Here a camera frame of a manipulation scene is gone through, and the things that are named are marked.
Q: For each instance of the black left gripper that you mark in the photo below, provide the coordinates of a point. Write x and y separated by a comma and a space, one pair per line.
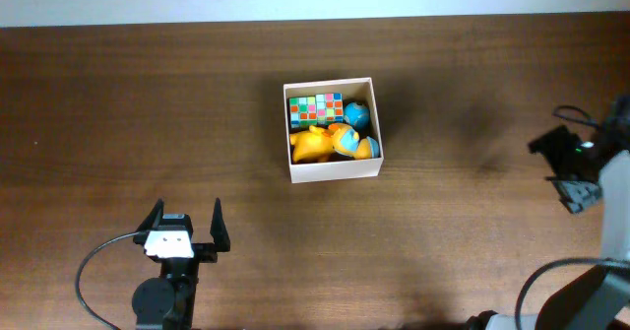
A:
207, 250

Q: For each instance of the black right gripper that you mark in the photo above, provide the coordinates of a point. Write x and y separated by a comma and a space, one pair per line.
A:
561, 155

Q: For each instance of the yellow dog toy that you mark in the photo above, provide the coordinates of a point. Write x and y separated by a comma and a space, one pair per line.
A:
313, 145

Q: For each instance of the Rubik's cube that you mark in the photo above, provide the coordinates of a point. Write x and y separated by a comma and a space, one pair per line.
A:
329, 108
302, 112

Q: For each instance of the orange blue duck toy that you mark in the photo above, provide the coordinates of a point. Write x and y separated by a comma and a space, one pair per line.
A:
347, 142

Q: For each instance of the blue ball toy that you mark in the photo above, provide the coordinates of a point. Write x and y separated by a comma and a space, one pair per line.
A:
357, 115

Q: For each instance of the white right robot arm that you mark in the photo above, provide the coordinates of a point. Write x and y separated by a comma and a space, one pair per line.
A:
593, 300

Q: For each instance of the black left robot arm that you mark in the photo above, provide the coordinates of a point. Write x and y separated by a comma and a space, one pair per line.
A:
167, 301

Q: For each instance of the pink cardboard box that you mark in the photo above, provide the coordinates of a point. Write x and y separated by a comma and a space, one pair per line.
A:
337, 166

